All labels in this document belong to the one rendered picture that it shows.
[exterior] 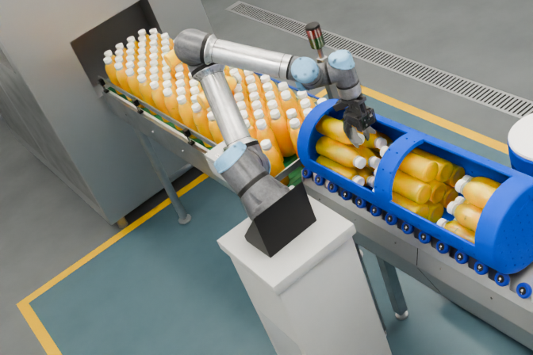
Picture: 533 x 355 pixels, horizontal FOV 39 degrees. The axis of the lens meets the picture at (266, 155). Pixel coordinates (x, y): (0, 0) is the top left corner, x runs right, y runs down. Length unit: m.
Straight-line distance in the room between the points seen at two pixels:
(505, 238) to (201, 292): 2.16
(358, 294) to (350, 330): 0.13
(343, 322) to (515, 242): 0.62
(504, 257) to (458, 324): 1.27
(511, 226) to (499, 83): 2.66
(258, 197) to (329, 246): 0.26
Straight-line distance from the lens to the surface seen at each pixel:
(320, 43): 3.15
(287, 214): 2.23
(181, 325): 3.87
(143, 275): 4.25
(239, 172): 2.22
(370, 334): 2.60
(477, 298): 2.39
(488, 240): 2.13
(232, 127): 2.39
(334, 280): 2.34
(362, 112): 2.44
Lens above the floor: 2.67
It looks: 35 degrees down
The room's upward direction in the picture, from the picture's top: 22 degrees counter-clockwise
